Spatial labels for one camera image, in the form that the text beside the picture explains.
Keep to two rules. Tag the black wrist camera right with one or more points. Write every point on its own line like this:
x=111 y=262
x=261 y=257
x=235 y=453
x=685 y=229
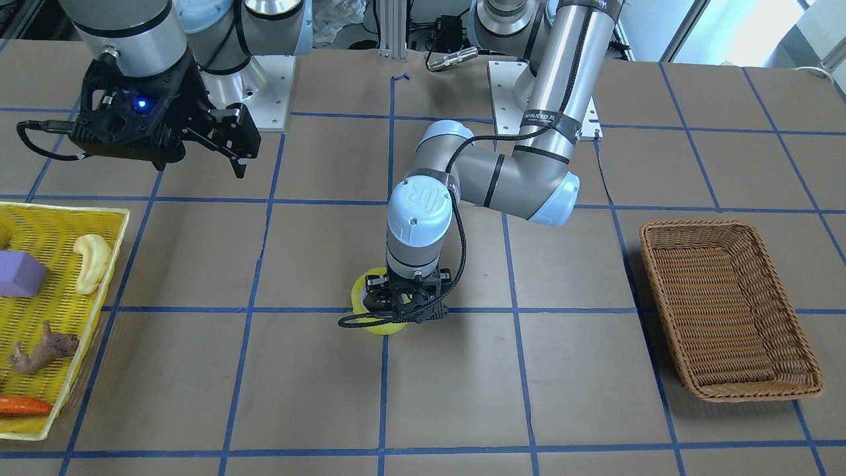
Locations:
x=126 y=117

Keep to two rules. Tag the brown toy lion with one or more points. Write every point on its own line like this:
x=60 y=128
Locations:
x=52 y=346

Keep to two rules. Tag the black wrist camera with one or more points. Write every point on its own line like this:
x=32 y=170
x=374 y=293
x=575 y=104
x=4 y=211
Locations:
x=126 y=117
x=416 y=302

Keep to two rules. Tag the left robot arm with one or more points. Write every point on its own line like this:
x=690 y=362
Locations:
x=524 y=173

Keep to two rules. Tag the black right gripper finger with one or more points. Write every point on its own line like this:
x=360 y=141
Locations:
x=163 y=157
x=230 y=131

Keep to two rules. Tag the yellow plastic basket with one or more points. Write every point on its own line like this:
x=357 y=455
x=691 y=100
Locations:
x=48 y=234

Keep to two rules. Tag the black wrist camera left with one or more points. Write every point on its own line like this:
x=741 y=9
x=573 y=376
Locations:
x=416 y=302

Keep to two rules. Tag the purple block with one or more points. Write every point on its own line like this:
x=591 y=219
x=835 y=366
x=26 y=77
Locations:
x=21 y=273

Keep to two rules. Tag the orange toy carrot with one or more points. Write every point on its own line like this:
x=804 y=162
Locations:
x=15 y=405

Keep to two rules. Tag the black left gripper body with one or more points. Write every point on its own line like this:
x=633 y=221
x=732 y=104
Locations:
x=378 y=297

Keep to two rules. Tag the pale yellow toy banana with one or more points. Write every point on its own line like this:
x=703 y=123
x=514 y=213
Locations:
x=96 y=253

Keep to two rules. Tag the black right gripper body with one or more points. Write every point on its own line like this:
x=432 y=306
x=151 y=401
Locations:
x=187 y=94

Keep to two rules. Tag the aluminium frame post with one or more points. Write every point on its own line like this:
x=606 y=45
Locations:
x=392 y=29

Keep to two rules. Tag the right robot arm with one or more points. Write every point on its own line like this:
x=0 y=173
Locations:
x=148 y=37

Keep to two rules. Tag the brown wicker basket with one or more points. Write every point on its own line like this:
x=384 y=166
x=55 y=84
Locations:
x=732 y=332

